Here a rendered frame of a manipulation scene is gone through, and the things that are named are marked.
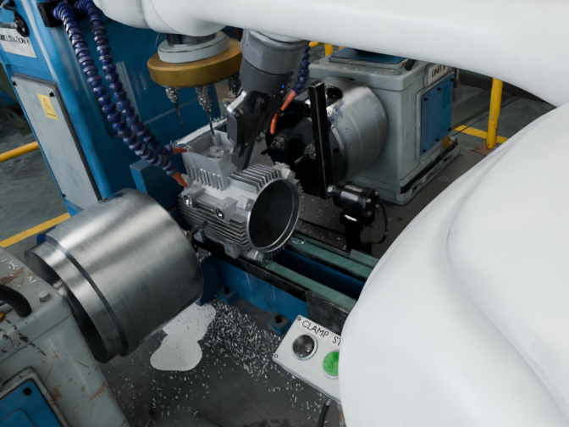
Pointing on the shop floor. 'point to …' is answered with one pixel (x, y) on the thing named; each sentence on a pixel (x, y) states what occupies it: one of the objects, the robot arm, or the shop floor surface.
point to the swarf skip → (12, 106)
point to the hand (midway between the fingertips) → (242, 152)
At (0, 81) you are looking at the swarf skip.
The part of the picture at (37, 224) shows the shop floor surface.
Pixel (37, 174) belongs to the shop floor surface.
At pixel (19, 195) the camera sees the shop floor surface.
